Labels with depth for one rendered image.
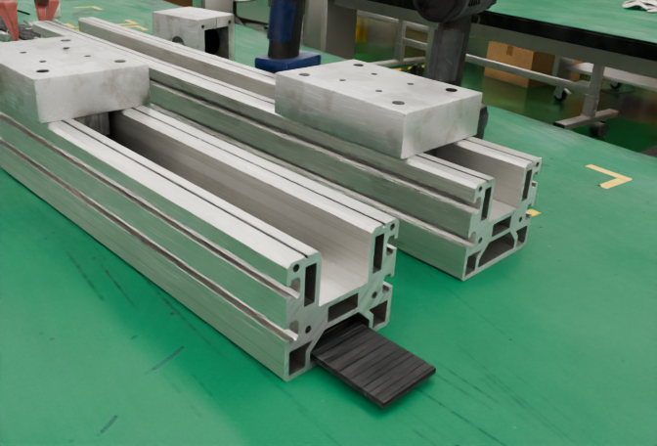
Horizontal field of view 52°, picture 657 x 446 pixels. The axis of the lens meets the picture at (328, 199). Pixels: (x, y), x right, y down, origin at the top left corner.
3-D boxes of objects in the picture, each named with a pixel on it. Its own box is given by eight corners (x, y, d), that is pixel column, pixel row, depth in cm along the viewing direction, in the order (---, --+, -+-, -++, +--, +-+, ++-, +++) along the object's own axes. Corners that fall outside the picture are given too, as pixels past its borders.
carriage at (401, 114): (273, 140, 66) (274, 71, 63) (350, 120, 73) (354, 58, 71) (397, 191, 56) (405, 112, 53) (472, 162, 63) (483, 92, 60)
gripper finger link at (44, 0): (65, 40, 121) (59, -15, 117) (25, 44, 116) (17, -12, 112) (49, 33, 125) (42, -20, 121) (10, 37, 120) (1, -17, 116)
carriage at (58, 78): (-23, 111, 70) (-34, 45, 67) (77, 95, 77) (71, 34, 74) (43, 154, 59) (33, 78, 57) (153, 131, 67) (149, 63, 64)
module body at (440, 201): (38, 76, 105) (31, 22, 102) (99, 68, 112) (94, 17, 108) (460, 282, 54) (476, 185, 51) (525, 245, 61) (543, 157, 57)
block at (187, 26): (144, 71, 112) (140, 13, 108) (192, 61, 121) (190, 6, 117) (188, 82, 107) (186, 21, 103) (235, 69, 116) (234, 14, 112)
